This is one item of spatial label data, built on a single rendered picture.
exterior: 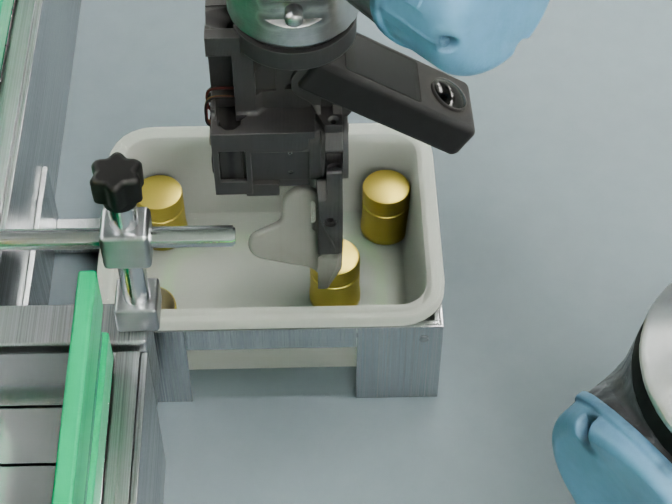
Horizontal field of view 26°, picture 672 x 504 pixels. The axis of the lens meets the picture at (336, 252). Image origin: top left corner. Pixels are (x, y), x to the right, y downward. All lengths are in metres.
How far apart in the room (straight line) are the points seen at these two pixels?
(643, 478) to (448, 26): 0.22
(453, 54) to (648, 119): 0.53
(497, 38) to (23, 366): 0.35
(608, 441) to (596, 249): 0.44
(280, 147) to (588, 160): 0.35
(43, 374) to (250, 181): 0.17
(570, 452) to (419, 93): 0.27
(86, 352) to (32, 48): 0.35
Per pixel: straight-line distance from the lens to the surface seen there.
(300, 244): 0.92
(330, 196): 0.87
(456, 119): 0.87
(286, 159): 0.87
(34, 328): 0.87
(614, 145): 1.16
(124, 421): 0.83
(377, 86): 0.85
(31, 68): 1.04
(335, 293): 0.99
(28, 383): 0.85
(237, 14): 0.81
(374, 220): 1.03
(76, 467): 0.72
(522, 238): 1.08
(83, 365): 0.75
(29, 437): 0.83
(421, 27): 0.67
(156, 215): 1.02
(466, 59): 0.68
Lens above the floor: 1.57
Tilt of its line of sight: 50 degrees down
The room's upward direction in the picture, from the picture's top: straight up
